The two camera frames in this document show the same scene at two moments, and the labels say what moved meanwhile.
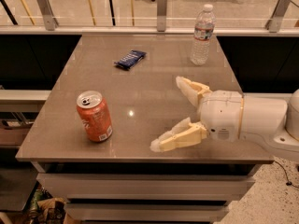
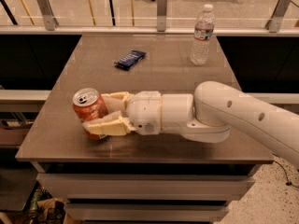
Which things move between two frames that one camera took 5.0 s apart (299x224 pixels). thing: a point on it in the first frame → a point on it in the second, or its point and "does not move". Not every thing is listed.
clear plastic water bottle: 204,33 does not move
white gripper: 221,114 → 144,110
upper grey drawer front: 146,187 does not move
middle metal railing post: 162,9 does not move
